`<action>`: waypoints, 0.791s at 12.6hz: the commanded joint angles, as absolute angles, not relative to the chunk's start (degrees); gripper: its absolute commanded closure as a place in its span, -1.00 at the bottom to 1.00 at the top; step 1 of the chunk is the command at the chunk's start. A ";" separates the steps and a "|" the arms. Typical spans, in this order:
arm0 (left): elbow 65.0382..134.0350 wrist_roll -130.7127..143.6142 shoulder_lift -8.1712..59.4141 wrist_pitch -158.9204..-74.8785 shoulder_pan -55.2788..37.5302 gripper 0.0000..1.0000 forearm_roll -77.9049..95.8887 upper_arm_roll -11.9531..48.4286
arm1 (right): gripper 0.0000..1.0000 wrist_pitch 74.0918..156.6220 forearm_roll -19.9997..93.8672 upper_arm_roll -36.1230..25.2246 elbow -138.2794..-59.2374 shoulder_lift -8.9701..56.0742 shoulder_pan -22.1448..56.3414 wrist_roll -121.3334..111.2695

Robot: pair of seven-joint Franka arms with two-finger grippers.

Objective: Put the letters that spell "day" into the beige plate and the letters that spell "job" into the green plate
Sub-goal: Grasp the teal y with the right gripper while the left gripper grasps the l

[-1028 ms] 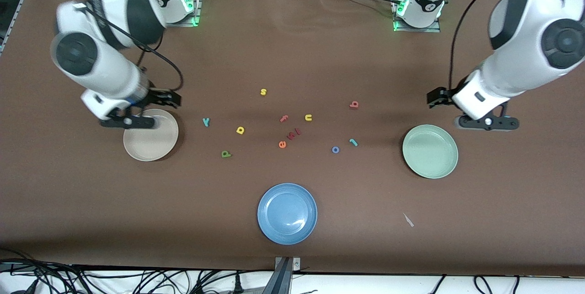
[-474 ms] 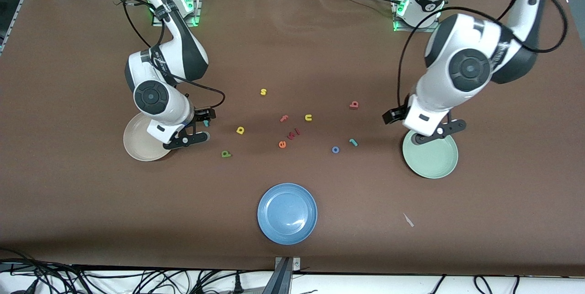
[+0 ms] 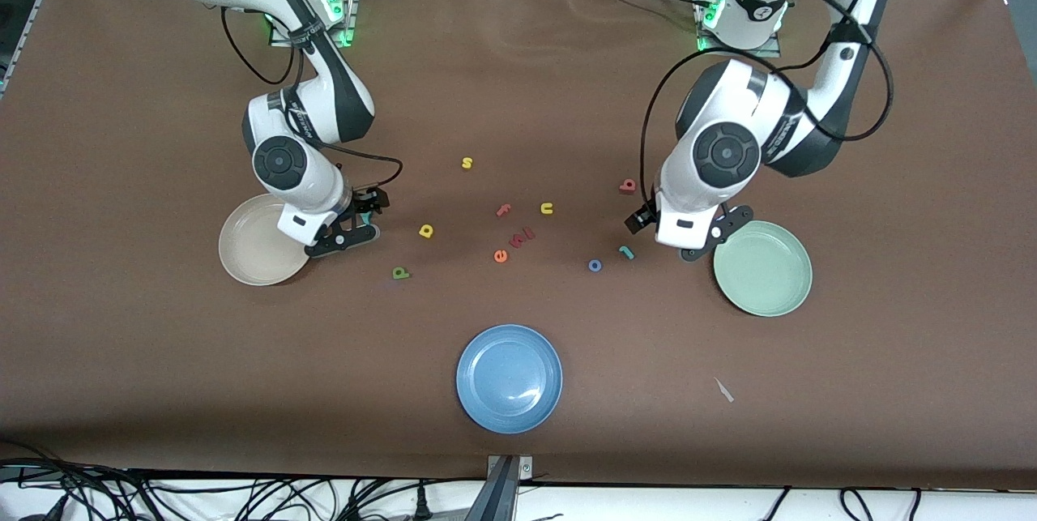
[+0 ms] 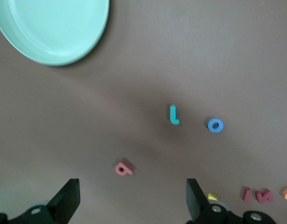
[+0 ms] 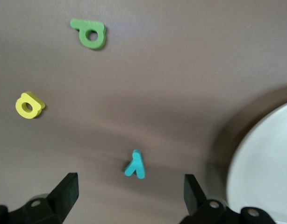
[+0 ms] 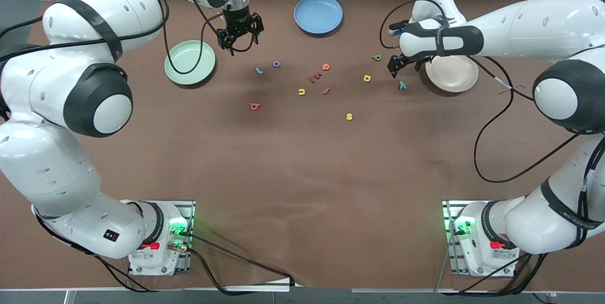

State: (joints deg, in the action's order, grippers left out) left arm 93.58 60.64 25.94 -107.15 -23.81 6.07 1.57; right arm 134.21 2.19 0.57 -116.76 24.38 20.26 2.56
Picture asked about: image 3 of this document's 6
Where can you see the black power plug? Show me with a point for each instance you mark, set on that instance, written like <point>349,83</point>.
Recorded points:
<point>421,506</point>

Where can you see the white paper scrap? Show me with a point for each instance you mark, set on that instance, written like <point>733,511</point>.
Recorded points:
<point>723,390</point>

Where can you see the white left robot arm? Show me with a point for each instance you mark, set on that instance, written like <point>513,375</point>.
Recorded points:
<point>725,152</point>

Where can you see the blue plate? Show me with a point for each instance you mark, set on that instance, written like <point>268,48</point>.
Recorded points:
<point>509,379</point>

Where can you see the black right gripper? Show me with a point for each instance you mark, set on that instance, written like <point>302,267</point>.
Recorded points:
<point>364,206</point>

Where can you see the light brown plate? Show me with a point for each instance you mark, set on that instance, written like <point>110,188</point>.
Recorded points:
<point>247,249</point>

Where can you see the light green plate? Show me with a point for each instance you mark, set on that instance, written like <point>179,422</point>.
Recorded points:
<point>766,282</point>

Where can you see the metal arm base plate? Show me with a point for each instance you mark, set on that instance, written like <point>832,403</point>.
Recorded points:
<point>706,51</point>
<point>350,14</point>

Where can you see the grey metal camera post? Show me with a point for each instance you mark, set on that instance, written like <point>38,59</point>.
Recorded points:
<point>502,497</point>

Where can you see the brown table cover sheet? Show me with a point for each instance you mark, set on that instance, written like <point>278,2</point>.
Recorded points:
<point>518,100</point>

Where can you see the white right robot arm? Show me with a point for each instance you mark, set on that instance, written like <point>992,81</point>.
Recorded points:
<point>279,160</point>

